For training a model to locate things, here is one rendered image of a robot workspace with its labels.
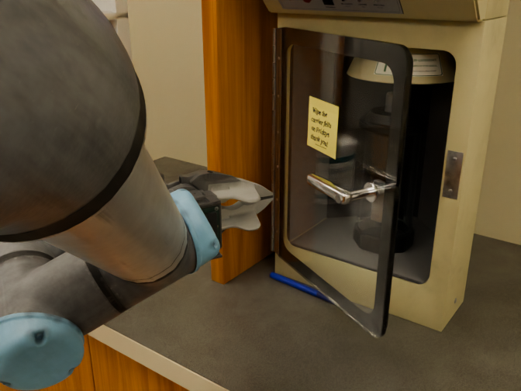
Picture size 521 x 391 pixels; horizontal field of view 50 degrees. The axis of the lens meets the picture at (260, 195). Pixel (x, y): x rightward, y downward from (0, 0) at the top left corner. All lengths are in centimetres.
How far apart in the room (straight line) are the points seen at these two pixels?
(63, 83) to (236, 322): 79
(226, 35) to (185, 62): 76
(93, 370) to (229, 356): 34
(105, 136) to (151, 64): 158
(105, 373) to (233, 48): 61
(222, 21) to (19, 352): 59
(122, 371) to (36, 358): 54
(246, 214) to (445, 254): 33
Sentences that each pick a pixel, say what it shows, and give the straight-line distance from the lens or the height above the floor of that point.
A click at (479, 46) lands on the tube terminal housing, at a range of 80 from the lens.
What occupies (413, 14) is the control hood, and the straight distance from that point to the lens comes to 79.
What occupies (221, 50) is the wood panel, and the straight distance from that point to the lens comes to 90.
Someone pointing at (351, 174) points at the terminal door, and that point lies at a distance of 78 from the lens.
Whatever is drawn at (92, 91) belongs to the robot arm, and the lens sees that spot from 18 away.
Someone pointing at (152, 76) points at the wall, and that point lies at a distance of 178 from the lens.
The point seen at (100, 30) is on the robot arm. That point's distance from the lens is 19.
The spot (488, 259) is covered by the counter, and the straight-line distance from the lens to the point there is 120.
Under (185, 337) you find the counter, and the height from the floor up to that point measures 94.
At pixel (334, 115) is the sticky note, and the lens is 79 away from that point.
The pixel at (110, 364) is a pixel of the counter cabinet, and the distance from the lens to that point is 106.
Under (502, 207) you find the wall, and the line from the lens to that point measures 131.
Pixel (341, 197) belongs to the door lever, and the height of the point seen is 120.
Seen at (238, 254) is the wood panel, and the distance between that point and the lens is 104.
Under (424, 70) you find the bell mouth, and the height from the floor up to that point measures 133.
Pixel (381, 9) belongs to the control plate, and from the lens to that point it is 80.
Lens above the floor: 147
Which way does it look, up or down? 22 degrees down
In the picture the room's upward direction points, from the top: straight up
